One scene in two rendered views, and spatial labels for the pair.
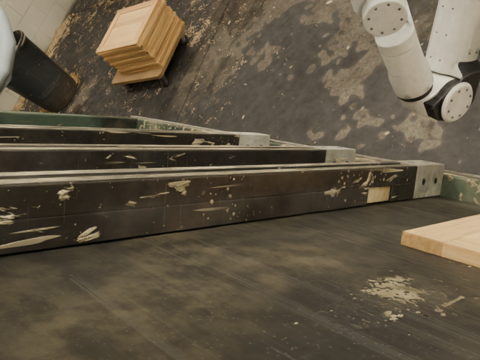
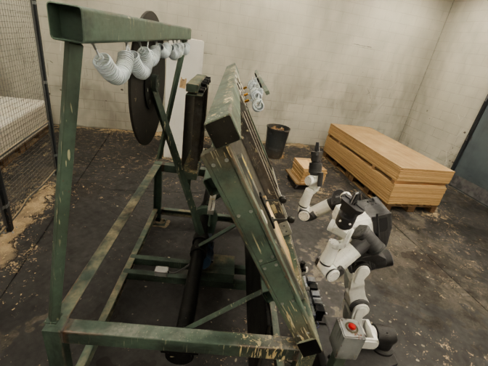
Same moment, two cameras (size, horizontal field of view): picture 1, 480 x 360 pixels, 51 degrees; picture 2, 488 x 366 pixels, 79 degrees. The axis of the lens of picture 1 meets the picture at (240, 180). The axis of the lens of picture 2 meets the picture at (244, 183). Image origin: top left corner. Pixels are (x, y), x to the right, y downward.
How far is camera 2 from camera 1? 138 cm
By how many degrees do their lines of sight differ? 19
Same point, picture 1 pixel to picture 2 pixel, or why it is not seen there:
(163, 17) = not seen: hidden behind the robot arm
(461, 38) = (318, 208)
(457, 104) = (303, 216)
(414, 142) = (311, 273)
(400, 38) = (308, 190)
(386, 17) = (308, 180)
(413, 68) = (304, 198)
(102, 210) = (247, 137)
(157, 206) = (250, 147)
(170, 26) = not seen: hidden behind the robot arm
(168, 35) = not seen: hidden behind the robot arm
